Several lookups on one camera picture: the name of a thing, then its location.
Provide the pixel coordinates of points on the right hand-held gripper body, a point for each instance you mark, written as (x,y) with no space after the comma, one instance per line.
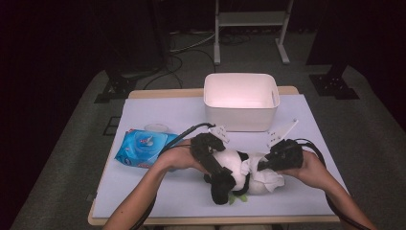
(285,155)

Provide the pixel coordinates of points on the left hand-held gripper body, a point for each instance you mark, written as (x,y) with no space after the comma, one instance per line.
(204,145)

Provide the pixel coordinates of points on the panda plush toy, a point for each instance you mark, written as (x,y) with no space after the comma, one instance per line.
(230,163)

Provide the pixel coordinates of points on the white storage bin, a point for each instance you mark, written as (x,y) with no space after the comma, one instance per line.
(239,96)

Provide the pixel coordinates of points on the blue wet wipes pack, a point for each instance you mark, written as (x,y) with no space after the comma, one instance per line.
(137,150)

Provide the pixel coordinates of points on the person's left hand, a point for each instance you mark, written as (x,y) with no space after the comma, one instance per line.
(178,156)

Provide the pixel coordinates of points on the person's right hand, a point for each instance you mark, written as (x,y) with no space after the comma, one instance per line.
(309,169)

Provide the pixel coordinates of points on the wooden table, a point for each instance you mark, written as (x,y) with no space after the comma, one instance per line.
(166,93)

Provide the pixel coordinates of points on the black stand base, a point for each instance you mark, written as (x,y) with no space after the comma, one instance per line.
(333,86)
(118,87)

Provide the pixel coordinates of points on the white metal stand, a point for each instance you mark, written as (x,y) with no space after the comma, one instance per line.
(252,19)

